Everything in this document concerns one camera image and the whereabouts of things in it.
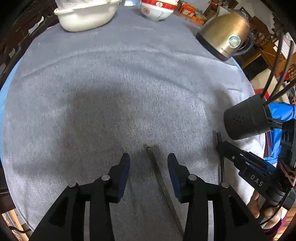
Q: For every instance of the orange cardboard boxes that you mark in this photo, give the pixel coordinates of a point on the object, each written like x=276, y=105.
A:
x=194, y=14

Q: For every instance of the grey tablecloth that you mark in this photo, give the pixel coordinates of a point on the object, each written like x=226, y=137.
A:
x=92, y=92

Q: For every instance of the person's right hand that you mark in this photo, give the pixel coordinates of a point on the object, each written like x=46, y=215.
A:
x=255, y=206

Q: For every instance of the white plastic basin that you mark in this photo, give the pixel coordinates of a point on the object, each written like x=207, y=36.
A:
x=85, y=19

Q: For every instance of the dark carved wooden sideboard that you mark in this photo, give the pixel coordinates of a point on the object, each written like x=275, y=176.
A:
x=20, y=30

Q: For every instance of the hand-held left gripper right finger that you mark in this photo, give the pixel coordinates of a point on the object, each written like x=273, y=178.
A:
x=173, y=176

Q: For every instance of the dark grey chopstick holder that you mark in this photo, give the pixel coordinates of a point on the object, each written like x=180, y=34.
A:
x=245, y=118

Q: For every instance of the blue cloth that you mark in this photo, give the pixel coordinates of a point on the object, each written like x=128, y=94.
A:
x=277, y=111

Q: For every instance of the white bowl with red mark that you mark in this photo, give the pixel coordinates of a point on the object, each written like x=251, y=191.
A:
x=155, y=14

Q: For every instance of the bronze electric kettle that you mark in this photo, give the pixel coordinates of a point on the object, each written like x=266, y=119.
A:
x=222, y=30

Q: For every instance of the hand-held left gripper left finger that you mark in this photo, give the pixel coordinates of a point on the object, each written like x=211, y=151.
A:
x=123, y=176

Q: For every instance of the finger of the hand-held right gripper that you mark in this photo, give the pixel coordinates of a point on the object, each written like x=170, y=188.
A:
x=233, y=154

